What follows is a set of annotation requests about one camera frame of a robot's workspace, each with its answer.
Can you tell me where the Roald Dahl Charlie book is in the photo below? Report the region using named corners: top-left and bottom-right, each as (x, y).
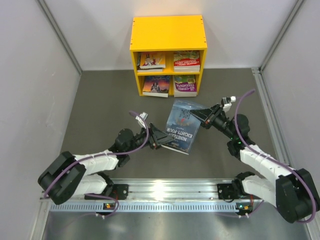
top-left (137, 51), bottom-right (166, 70)

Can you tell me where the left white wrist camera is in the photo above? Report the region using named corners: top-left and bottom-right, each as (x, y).
top-left (135, 112), bottom-right (148, 129)

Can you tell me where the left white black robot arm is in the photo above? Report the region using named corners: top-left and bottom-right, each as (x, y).
top-left (37, 123), bottom-right (175, 205)

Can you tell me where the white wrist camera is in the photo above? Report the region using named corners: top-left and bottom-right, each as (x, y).
top-left (135, 112), bottom-right (148, 129)
top-left (221, 96), bottom-right (237, 113)

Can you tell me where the blue Jane Eyre book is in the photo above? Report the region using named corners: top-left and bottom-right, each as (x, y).
top-left (142, 75), bottom-right (171, 98)

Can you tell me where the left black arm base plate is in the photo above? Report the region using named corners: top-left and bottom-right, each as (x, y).
top-left (84, 184), bottom-right (129, 200)

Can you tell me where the dark blue Nineteen Eighty-Four book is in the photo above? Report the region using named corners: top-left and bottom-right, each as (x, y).
top-left (163, 99), bottom-right (206, 155)

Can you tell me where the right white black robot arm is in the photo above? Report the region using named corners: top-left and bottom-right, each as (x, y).
top-left (190, 104), bottom-right (320, 223)

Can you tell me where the slotted cable duct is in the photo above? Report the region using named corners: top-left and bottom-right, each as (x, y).
top-left (49, 201), bottom-right (253, 213)

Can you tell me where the yellow wooden shelf cabinet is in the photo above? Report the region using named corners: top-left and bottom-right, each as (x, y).
top-left (129, 15), bottom-right (208, 97)

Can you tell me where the aluminium mounting rail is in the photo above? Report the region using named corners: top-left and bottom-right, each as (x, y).
top-left (39, 178), bottom-right (251, 201)

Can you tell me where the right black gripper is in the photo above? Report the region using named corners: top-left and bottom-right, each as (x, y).
top-left (189, 103), bottom-right (236, 140)

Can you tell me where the black treehouse book in shelf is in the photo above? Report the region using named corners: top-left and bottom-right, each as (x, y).
top-left (137, 68), bottom-right (164, 73)

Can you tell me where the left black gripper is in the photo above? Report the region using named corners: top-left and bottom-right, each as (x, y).
top-left (125, 122), bottom-right (175, 153)

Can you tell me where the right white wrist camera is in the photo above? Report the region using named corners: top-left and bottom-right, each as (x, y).
top-left (221, 96), bottom-right (237, 113)

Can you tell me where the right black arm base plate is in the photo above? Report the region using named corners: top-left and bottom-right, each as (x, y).
top-left (217, 183), bottom-right (249, 203)

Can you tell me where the red 13-Storey Treehouse book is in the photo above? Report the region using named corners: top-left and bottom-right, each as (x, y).
top-left (173, 50), bottom-right (201, 67)

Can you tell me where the purple 117-Storey Treehouse book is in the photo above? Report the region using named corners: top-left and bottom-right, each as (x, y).
top-left (173, 74), bottom-right (197, 98)

